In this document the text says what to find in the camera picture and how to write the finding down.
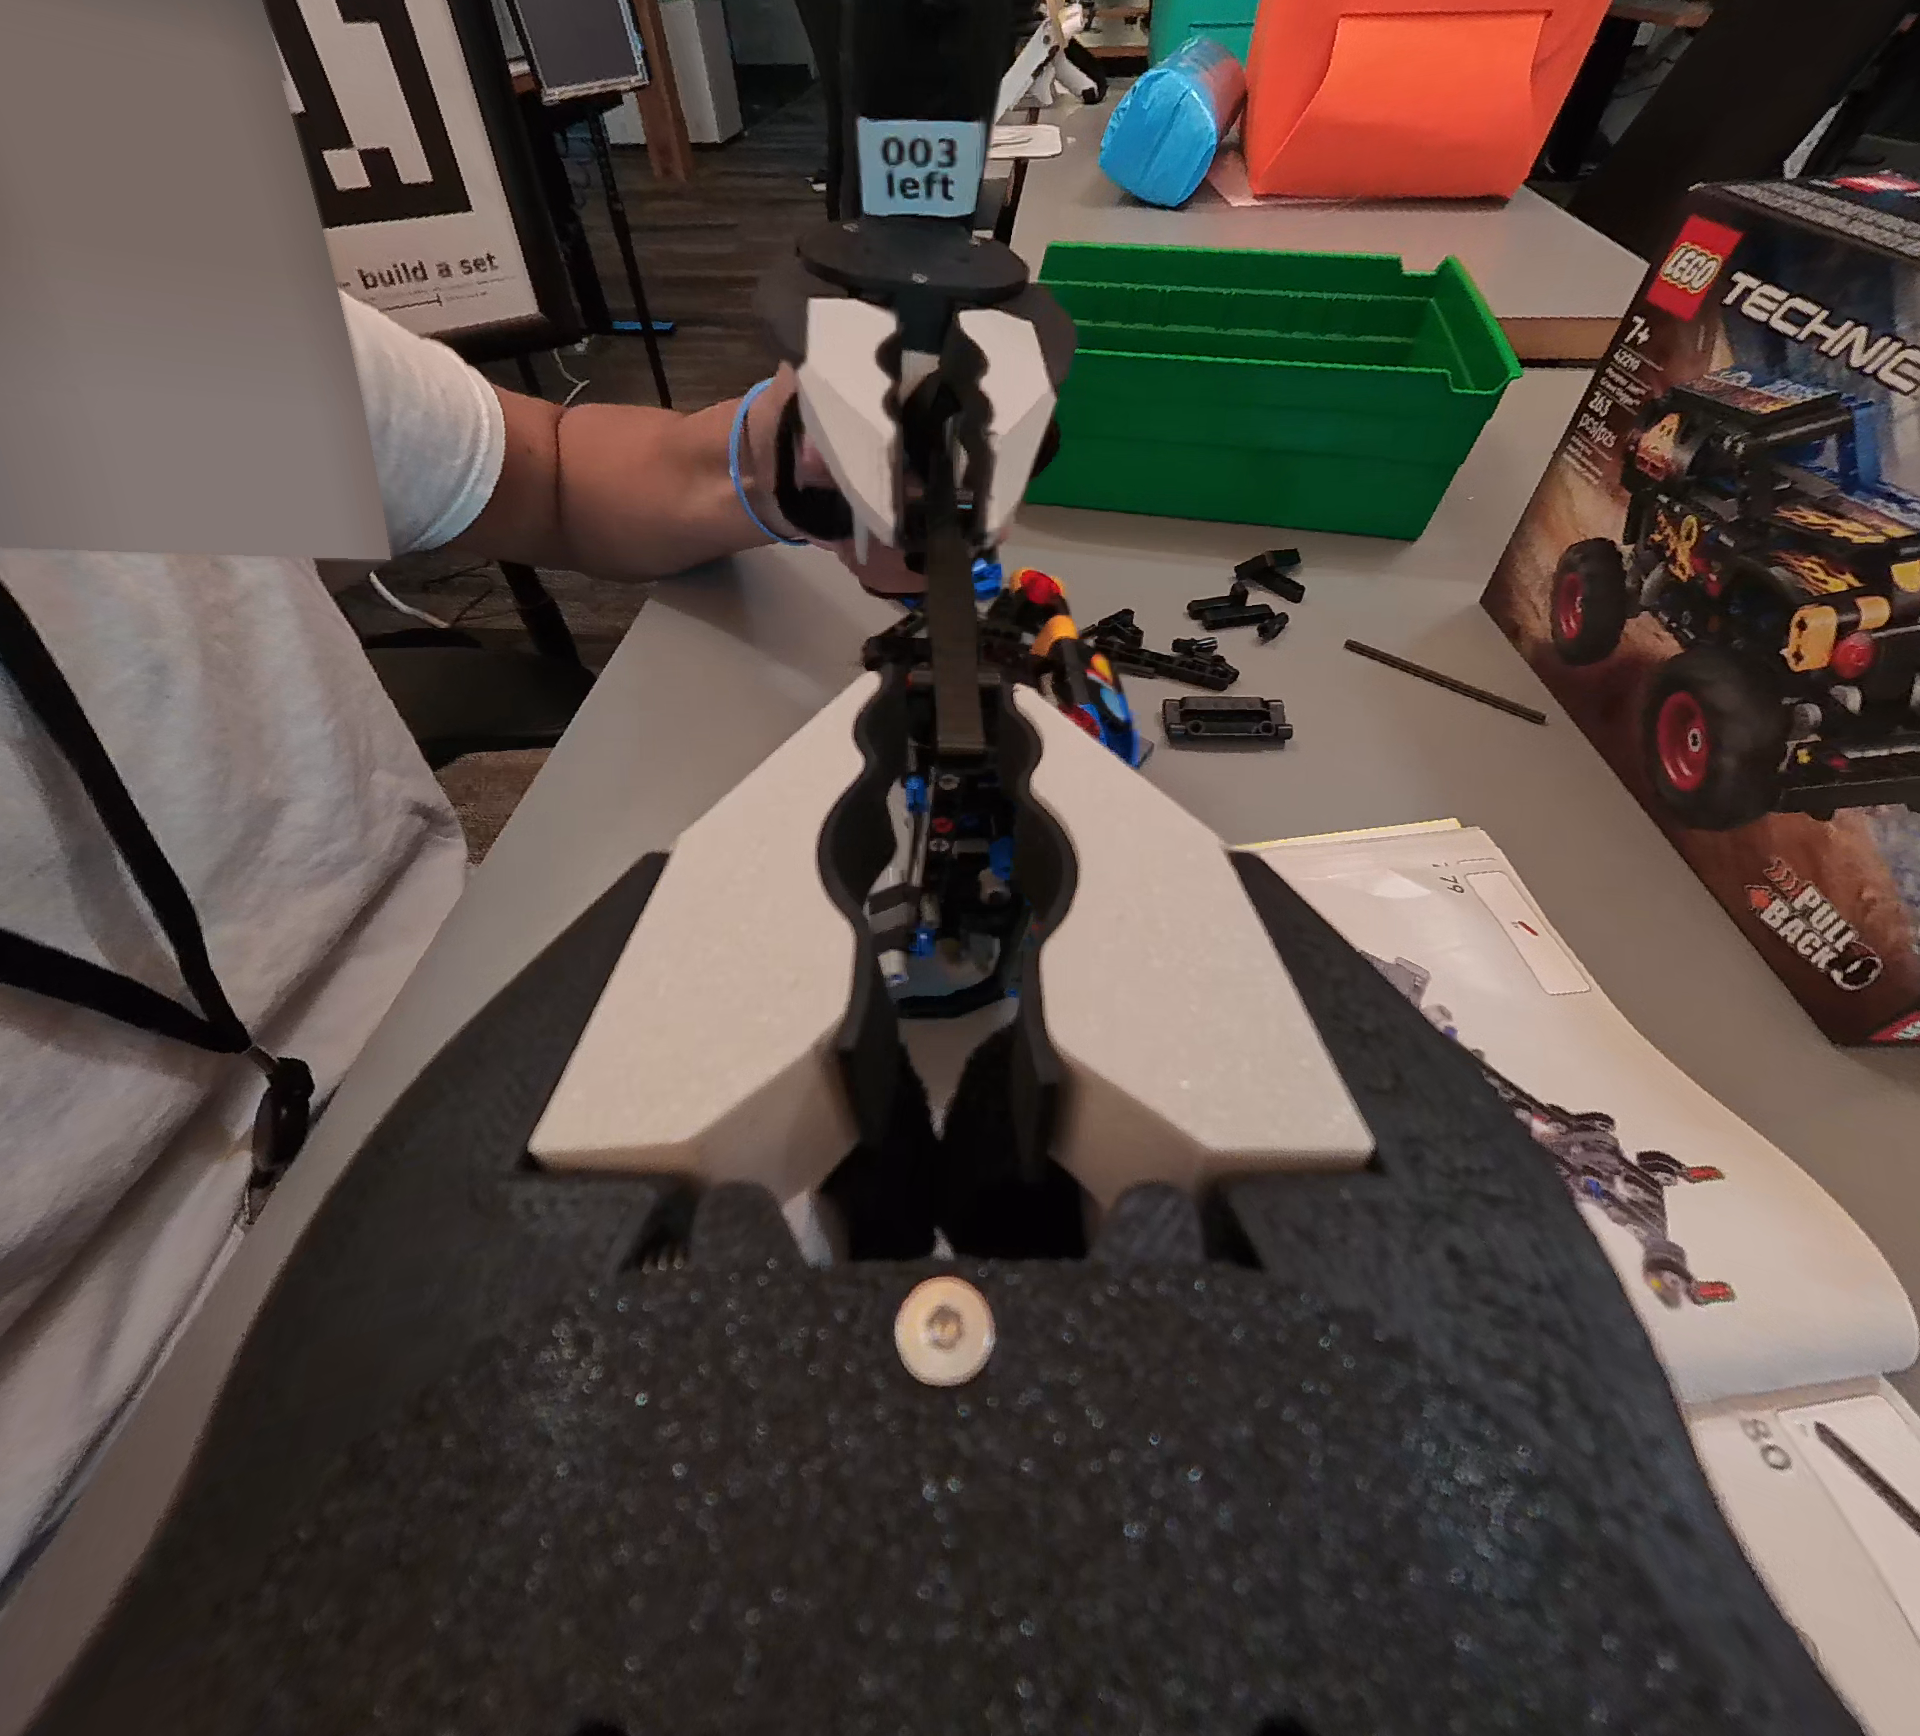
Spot lego set box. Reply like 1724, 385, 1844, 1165
1480, 173, 1920, 1049

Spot cyan wrapped roll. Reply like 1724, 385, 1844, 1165
1097, 37, 1250, 211

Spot green plastic bin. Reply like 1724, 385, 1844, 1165
1026, 242, 1527, 544

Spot scattered black lego pieces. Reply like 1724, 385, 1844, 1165
1078, 546, 1309, 690

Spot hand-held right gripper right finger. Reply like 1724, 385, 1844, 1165
1014, 686, 1376, 1190

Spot black office chair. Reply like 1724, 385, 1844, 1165
1568, 0, 1920, 264

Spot lego truck chassis model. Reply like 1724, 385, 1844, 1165
862, 557, 1159, 1021

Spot blue wristband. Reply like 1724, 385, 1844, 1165
728, 376, 813, 549

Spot long thin black axle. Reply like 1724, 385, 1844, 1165
1343, 635, 1552, 727

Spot black lanyard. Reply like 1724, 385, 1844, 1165
0, 587, 319, 1173

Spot black lego frame piece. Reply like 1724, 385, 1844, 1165
1160, 694, 1296, 750

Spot person's left hand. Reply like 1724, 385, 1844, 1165
817, 516, 929, 601

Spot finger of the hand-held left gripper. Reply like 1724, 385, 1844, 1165
792, 294, 921, 557
942, 306, 1064, 539

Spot lego instruction booklet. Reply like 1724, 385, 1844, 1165
1244, 818, 1920, 1736

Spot sign with black square marker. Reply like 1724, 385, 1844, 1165
203, 0, 552, 337

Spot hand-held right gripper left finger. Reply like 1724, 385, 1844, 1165
527, 670, 903, 1193

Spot white cabinet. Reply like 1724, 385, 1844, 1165
600, 0, 747, 147

